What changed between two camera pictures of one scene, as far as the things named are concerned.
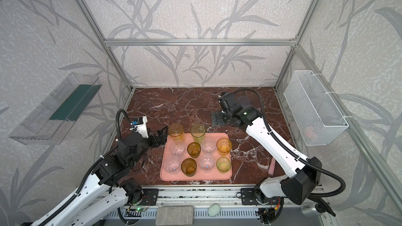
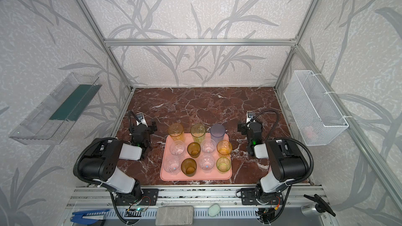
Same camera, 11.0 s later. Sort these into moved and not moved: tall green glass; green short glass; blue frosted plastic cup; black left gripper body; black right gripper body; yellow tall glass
Moved: black left gripper body; black right gripper body; blue frosted plastic cup
Not moved: yellow tall glass; green short glass; tall green glass
